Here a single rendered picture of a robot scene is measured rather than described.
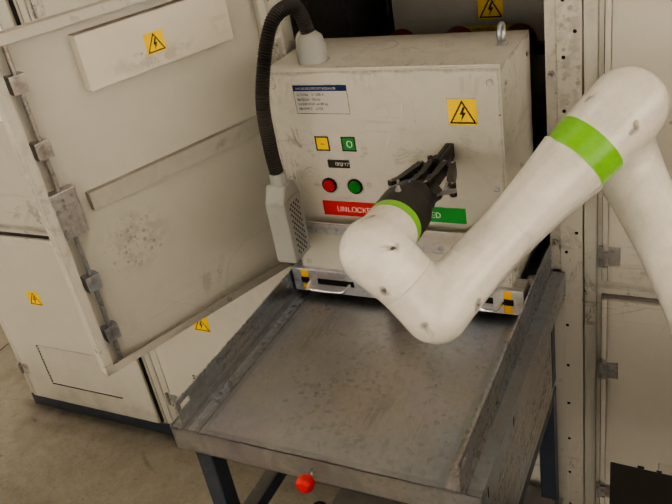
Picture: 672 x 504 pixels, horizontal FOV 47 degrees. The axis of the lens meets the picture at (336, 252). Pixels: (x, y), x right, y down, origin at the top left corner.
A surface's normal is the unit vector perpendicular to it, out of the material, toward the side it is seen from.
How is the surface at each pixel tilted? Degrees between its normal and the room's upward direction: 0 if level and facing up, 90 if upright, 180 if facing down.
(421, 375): 0
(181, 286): 90
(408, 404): 0
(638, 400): 90
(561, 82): 90
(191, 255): 90
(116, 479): 0
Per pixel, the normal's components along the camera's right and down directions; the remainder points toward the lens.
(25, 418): -0.16, -0.86
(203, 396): 0.90, 0.08
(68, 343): -0.42, 0.51
